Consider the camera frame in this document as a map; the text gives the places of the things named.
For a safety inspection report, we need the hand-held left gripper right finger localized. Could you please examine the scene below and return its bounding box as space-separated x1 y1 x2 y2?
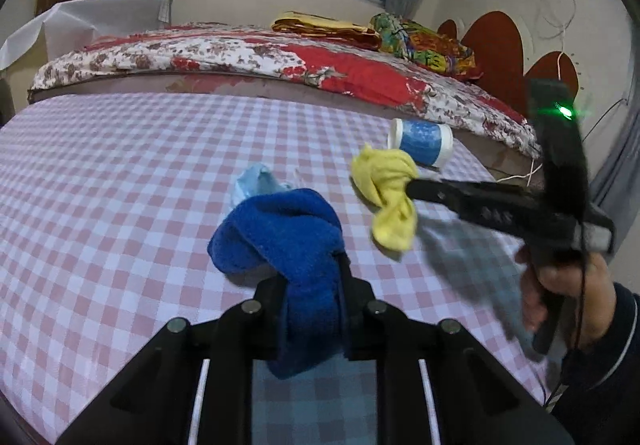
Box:
336 252 576 445

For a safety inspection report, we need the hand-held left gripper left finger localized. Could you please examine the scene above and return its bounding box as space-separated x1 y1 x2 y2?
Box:
56 277 292 445

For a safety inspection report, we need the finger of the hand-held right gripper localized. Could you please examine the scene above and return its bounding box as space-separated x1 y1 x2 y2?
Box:
404 177 505 227

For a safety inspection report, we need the yellow cloth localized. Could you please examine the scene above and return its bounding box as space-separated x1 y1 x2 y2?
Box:
350 143 420 253

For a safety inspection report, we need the blue towel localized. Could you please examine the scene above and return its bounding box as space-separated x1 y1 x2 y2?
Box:
207 188 351 380

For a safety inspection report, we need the person's right forearm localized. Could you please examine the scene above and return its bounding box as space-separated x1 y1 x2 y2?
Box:
544 282 640 445

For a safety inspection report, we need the person's right hand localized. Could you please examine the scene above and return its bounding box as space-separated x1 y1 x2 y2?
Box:
515 245 617 353

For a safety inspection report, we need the light blue patterned cup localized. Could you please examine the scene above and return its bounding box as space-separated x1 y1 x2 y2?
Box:
387 117 454 170

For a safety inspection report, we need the light blue face mask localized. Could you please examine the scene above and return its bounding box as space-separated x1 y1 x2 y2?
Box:
230 163 297 208

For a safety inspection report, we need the red heart-shaped headboard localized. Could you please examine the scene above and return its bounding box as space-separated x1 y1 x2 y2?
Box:
437 10 581 116

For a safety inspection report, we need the colourful patterned pillow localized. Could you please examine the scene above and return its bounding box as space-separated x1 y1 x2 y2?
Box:
370 12 484 82

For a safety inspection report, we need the pink checkered tablecloth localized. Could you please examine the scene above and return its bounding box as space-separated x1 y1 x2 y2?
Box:
0 91 551 445

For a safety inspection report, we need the folded yellow red blanket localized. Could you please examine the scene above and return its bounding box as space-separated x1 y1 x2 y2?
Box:
271 11 384 50

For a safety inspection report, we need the red floral quilt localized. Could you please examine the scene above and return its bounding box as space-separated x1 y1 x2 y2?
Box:
27 21 545 160

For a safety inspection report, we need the white covered furniture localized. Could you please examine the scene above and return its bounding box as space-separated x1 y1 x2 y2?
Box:
0 0 172 76

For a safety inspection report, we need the thin black wall cable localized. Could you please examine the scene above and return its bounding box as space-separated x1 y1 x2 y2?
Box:
582 92 632 148

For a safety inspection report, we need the white hanging cable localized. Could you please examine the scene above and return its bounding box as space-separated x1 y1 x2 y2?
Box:
497 0 577 186

